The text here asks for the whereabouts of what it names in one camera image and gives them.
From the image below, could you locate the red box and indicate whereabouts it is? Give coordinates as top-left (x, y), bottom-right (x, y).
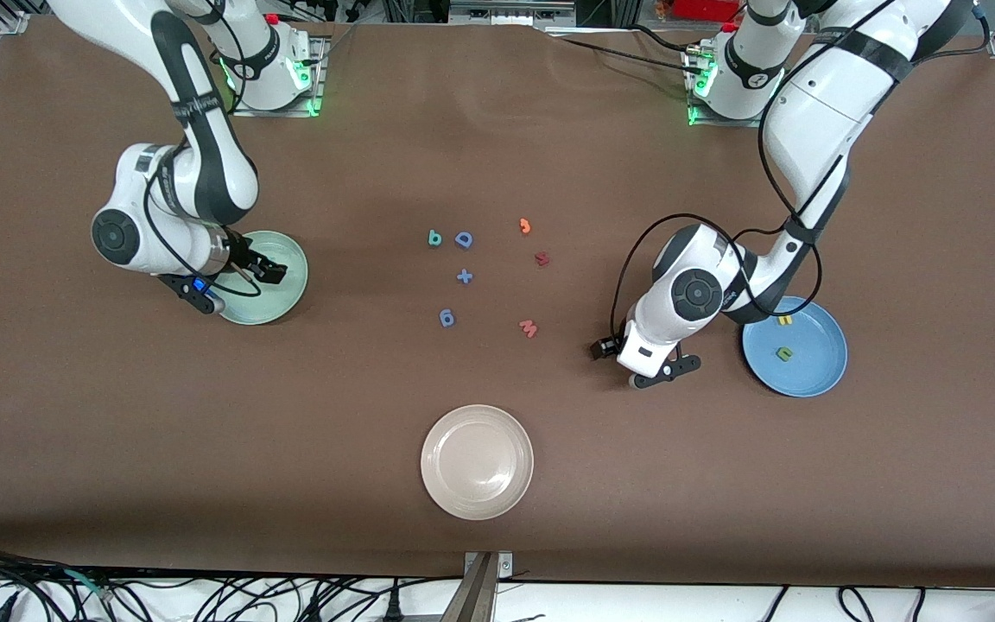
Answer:
top-left (673, 0), bottom-right (745, 22)

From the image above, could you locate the grey metal frame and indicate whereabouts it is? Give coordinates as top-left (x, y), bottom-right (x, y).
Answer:
top-left (448, 0), bottom-right (578, 27)

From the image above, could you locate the metal bracket with screw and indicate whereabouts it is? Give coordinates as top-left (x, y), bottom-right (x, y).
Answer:
top-left (463, 550), bottom-right (514, 578)

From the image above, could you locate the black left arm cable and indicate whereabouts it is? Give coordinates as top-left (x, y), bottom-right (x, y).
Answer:
top-left (612, 52), bottom-right (823, 342)

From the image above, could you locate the light green plate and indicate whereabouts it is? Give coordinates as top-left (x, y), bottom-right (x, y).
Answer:
top-left (215, 230), bottom-right (309, 327)

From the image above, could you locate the aluminium profile beam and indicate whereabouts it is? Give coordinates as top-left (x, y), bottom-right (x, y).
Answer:
top-left (440, 553), bottom-right (498, 622)

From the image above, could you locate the blue plate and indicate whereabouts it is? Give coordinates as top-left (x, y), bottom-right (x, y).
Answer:
top-left (741, 295), bottom-right (849, 398)

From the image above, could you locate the black cable on table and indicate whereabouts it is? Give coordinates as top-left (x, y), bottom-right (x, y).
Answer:
top-left (541, 24), bottom-right (701, 79)

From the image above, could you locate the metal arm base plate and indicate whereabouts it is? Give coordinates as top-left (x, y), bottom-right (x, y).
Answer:
top-left (231, 35), bottom-right (326, 118)
top-left (686, 43), bottom-right (779, 129)

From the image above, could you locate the brown table mat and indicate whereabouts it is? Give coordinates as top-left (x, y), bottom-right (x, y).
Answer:
top-left (0, 13), bottom-right (995, 590)

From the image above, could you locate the beige plate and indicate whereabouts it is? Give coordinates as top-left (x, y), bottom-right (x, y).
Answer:
top-left (420, 404), bottom-right (535, 521)

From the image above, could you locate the teal floor cable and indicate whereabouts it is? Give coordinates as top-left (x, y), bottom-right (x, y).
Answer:
top-left (64, 568), bottom-right (111, 603)

